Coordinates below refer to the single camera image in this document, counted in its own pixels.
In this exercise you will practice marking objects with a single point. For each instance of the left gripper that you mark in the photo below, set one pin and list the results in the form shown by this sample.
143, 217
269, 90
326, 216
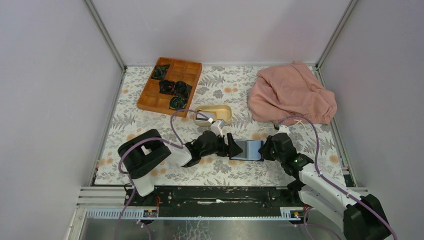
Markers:
227, 145

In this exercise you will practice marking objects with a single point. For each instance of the pink cloth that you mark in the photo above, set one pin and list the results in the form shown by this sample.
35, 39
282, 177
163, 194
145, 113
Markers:
291, 89

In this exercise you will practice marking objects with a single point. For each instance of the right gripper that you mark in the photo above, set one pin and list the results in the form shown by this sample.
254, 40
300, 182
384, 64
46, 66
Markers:
265, 149

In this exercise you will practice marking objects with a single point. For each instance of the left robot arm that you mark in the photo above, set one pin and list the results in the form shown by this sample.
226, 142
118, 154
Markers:
141, 155

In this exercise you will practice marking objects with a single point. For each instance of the black rolled item middle right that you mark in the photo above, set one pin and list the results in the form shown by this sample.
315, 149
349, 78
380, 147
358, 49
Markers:
182, 89

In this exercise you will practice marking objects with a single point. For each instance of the black rolled item bottom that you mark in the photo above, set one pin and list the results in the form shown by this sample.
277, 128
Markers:
178, 103

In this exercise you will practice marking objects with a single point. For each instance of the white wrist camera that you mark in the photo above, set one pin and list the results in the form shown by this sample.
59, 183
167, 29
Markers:
216, 126
281, 129

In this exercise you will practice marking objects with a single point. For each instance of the cream oval tray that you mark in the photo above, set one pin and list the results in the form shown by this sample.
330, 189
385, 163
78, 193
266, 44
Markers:
214, 111

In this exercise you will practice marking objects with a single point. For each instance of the blue leather card holder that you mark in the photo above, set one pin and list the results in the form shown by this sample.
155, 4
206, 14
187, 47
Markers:
252, 151

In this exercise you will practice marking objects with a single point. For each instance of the grey card in tray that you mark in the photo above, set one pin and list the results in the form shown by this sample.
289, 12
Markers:
205, 116

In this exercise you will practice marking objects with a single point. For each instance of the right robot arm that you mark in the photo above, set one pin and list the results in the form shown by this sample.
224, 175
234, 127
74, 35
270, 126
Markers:
359, 217

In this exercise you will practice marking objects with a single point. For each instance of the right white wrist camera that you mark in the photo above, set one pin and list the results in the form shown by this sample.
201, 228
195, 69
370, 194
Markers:
281, 129

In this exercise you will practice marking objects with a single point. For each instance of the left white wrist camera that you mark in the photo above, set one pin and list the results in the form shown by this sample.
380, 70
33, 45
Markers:
216, 126

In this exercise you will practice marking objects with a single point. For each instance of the black rolled item top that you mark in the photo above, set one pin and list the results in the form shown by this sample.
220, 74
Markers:
160, 72

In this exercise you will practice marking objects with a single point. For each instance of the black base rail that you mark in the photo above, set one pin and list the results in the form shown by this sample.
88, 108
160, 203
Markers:
219, 201

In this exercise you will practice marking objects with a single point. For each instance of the black rolled item middle left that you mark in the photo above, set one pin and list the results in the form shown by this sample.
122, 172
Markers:
166, 87

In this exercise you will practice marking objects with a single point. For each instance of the black rolled item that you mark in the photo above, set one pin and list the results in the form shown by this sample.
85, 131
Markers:
178, 103
166, 87
160, 72
182, 89

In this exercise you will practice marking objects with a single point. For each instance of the wooden compartment tray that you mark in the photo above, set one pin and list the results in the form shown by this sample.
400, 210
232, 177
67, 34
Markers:
180, 70

